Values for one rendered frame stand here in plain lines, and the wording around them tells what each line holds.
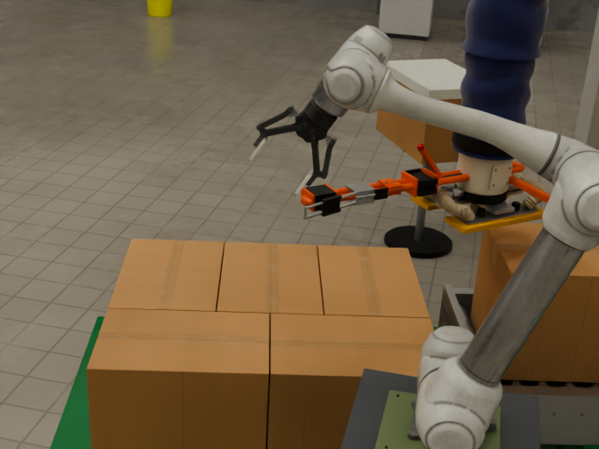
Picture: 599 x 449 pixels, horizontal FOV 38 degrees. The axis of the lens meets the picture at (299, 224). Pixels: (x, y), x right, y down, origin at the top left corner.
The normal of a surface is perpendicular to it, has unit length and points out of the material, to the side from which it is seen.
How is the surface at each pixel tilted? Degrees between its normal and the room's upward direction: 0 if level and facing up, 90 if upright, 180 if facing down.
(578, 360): 90
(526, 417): 0
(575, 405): 90
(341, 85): 83
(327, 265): 0
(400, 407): 4
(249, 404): 90
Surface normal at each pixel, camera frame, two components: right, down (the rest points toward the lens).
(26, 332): 0.05, -0.91
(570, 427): 0.03, 0.41
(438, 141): 0.32, 0.40
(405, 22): -0.19, 0.40
